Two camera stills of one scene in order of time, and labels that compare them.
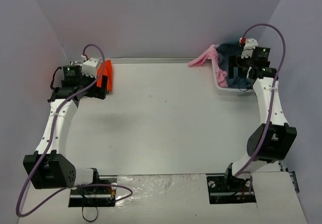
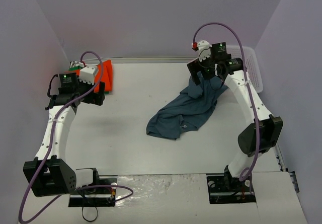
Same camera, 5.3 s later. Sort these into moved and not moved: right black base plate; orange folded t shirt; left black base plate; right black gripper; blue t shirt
Moved: right black gripper; blue t shirt
Not moved: orange folded t shirt; left black base plate; right black base plate
